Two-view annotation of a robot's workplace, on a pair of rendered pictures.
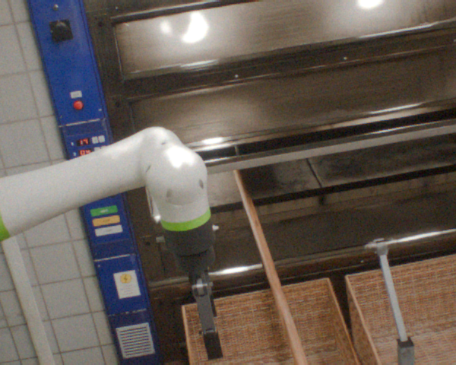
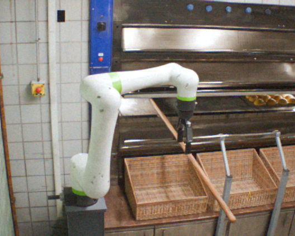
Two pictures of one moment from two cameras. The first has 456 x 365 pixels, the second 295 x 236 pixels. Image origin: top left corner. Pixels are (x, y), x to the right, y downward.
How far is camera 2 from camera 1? 0.84 m
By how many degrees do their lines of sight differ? 10
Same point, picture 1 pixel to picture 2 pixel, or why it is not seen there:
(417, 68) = (239, 67)
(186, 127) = not seen: hidden behind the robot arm
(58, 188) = (141, 78)
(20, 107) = (74, 57)
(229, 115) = not seen: hidden behind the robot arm
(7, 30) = (77, 23)
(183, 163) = (193, 75)
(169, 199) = (185, 87)
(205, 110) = not seen: hidden behind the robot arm
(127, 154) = (166, 71)
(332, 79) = (205, 66)
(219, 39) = (164, 41)
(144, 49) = (132, 40)
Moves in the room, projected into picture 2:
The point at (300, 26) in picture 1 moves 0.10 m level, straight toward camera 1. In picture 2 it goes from (198, 41) to (200, 44)
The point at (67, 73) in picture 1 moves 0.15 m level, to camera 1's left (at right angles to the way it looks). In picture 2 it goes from (99, 44) to (78, 45)
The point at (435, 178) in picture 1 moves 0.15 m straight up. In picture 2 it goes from (239, 114) to (241, 98)
